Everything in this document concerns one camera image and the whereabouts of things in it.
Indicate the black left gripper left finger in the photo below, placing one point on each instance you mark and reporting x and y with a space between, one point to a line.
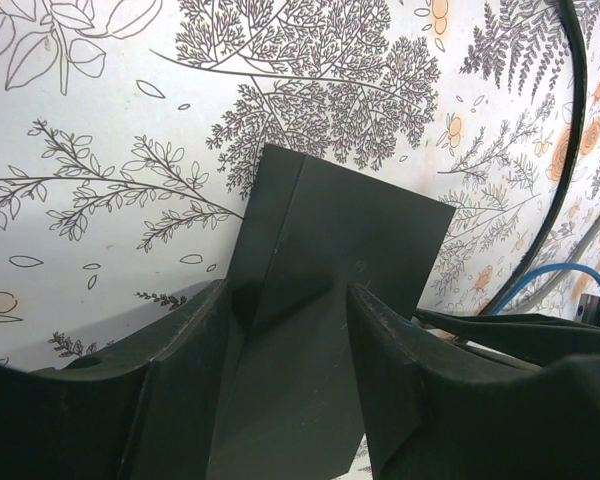
142 408

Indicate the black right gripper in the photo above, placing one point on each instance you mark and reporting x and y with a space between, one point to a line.
536 339

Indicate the floral table mat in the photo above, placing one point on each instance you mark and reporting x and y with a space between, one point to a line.
131 134

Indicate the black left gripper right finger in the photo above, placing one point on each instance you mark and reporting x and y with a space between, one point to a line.
433 410

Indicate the black network switch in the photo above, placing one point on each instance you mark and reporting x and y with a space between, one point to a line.
310 229

